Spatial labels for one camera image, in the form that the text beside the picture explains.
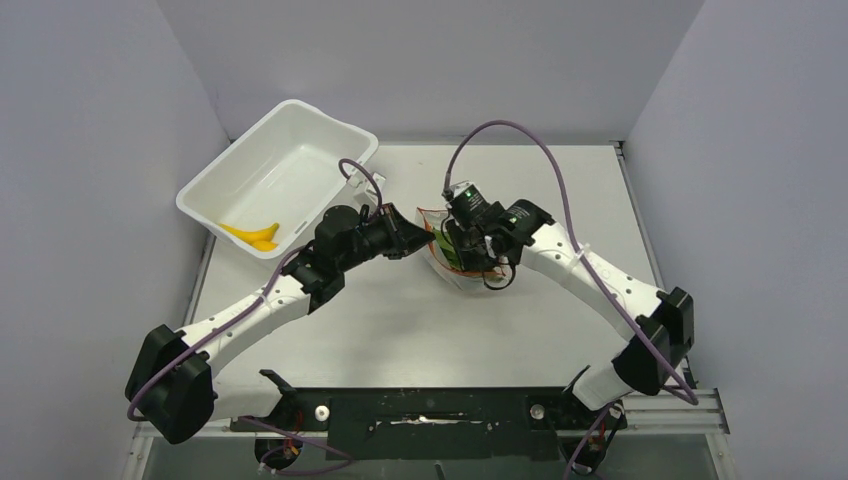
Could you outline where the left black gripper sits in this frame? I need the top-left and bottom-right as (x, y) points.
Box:
(338, 203), (435, 273)

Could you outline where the clear zip top bag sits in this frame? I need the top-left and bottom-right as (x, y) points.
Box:
(414, 207), (511, 293)

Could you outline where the green toy vegetable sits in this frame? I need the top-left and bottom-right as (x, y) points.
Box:
(433, 228), (462, 271)

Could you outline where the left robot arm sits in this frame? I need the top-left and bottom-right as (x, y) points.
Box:
(125, 203), (435, 444)

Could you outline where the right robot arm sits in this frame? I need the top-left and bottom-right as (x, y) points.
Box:
(443, 182), (694, 427)

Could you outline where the yellow toy banana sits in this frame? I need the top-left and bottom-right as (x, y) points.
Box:
(219, 223), (280, 252)

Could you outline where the white plastic bin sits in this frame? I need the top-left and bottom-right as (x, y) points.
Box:
(176, 99), (379, 263)

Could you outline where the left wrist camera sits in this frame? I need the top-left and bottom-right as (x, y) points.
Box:
(346, 172), (386, 211)

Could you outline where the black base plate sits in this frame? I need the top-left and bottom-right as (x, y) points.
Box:
(262, 387), (627, 468)

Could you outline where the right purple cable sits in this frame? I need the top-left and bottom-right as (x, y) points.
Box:
(443, 120), (700, 480)

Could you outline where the purple cable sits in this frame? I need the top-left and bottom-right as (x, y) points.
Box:
(443, 120), (700, 480)
(125, 157), (386, 477)

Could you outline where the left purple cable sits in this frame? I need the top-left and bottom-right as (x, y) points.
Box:
(125, 157), (386, 477)

